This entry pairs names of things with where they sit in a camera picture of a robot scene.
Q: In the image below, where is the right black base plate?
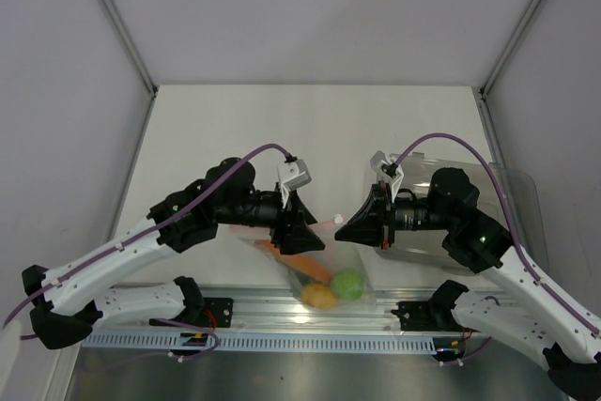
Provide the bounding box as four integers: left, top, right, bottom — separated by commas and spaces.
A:
390, 301, 470, 332

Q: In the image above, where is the left aluminium frame post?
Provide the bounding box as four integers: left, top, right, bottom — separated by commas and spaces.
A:
72, 0, 157, 95

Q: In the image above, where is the right aluminium frame post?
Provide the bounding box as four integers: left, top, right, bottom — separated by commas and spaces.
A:
478, 0, 577, 95

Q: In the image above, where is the clear pink zip bag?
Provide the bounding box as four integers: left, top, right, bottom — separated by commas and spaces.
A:
229, 214, 377, 311

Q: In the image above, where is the clear plastic food container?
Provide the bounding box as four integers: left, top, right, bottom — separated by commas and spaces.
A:
365, 151, 549, 275

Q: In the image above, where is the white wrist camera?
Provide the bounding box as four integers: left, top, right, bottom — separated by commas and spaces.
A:
370, 150, 404, 201
277, 156, 312, 208

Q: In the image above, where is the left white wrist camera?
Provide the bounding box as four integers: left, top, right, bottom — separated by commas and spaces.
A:
277, 156, 312, 208

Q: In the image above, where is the red meat slice toy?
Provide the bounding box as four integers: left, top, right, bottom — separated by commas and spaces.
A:
254, 239, 331, 284

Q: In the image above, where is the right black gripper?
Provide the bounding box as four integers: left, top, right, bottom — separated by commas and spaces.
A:
335, 181, 455, 251

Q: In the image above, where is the yellow lemon toy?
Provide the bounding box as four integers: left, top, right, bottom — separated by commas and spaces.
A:
300, 283, 339, 311

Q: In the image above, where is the aluminium frame post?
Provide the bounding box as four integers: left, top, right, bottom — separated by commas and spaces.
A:
72, 0, 157, 95
478, 0, 577, 95

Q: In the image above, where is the white slotted cable duct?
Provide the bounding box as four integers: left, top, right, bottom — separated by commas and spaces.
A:
83, 331, 437, 355

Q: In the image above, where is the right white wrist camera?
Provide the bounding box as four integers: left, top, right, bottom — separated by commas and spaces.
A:
370, 150, 404, 201

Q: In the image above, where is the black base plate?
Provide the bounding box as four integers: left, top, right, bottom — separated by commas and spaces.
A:
390, 301, 470, 332
193, 297, 235, 329

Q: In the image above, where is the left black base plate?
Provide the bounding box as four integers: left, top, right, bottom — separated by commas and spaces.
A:
193, 297, 235, 329

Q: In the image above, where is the green round fruit toy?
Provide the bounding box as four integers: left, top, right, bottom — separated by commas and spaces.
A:
330, 269, 365, 301

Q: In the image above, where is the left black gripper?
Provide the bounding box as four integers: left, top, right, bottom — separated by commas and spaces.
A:
216, 182, 325, 254

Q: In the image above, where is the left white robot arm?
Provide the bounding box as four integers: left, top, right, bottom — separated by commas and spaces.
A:
22, 157, 325, 350

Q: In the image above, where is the aluminium mounting rail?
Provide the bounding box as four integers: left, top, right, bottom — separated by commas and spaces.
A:
63, 285, 575, 339

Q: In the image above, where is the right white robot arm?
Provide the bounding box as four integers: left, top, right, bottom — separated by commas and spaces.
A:
335, 167, 600, 400

